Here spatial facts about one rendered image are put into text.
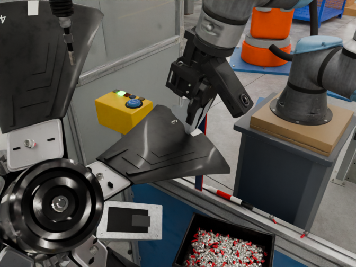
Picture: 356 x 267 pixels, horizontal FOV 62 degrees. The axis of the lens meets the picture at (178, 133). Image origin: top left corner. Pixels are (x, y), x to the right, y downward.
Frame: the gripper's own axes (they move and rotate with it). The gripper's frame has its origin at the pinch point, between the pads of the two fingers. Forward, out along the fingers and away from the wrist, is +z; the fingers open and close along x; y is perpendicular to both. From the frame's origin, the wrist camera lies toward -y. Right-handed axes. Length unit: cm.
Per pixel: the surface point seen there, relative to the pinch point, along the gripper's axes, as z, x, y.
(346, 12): 119, -751, 29
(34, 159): -4.2, 29.0, 10.7
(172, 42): 39, -99, 67
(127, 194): 58, -13, 20
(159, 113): 1.7, -0.5, 9.0
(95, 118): 59, -34, 61
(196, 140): 1.3, 0.5, -1.9
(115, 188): -0.7, 22.4, 0.5
